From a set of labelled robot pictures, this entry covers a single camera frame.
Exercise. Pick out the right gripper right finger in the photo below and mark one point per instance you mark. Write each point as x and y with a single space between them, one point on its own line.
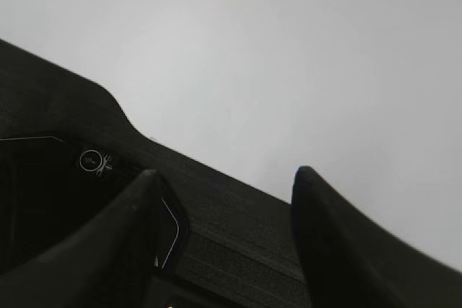
350 261

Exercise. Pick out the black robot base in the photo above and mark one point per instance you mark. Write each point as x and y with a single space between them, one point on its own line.
68 150

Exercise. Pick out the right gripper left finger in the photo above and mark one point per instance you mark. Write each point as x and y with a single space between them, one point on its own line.
107 263

